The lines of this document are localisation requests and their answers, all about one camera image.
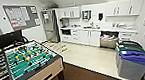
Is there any grey bin green lid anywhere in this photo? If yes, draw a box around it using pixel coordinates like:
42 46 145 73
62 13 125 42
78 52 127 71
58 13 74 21
116 41 145 58

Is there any chrome sink faucet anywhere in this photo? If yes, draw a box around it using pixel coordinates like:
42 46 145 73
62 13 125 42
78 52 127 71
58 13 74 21
89 21 96 29

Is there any stainless steel refrigerator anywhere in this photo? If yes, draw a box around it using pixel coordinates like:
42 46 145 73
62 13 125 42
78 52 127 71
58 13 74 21
39 7 62 45

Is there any black coffee machine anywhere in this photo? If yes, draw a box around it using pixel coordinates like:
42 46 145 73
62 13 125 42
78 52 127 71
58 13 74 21
59 17 70 29

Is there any foosball gaming table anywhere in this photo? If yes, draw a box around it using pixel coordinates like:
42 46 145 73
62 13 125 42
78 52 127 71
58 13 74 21
0 37 67 80

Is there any stainless steel dishwasher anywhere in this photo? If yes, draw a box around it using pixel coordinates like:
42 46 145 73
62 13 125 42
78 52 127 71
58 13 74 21
98 28 121 51

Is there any grey bin blue lid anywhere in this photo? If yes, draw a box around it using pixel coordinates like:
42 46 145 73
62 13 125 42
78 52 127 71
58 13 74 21
115 48 145 80

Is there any white sink base cabinet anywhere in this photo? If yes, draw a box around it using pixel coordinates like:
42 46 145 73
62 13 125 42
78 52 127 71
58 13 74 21
79 27 103 49

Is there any grey bin black lid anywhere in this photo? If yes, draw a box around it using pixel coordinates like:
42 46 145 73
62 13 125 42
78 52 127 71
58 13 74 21
116 38 141 50

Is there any white wall cabinet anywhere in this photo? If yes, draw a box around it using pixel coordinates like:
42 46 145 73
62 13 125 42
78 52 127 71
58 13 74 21
104 0 144 19
57 5 83 20

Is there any stainless steel sink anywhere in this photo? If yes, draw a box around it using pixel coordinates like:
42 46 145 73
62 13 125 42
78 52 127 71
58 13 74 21
83 25 96 30

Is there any white paper note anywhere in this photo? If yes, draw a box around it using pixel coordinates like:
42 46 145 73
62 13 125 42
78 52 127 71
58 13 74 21
42 12 51 21

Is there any black built-in microwave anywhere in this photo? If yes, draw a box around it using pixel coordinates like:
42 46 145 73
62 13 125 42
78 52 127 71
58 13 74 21
60 28 72 37

